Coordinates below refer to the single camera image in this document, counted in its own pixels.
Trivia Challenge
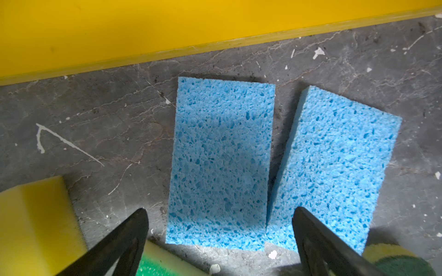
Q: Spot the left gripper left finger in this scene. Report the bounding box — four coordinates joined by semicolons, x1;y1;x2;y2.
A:
59;208;148;276

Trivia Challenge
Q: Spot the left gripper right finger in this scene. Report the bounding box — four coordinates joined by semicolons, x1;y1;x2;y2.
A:
292;207;384;276

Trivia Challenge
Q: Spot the light blue sponge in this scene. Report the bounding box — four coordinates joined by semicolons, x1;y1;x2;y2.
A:
267;86;402;254
165;77;276;251

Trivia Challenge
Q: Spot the yellow shelf with coloured boards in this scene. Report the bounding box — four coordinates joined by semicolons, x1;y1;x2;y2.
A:
1;1;442;85

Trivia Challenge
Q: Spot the bright green yellow sponge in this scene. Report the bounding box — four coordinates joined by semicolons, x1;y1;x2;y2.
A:
136;241;208;276

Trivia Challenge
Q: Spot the dark green wavy sponge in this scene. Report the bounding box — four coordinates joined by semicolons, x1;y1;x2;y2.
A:
362;243;436;276

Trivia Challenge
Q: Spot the small yellow sponge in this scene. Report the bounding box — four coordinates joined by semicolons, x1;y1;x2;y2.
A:
1;176;87;276

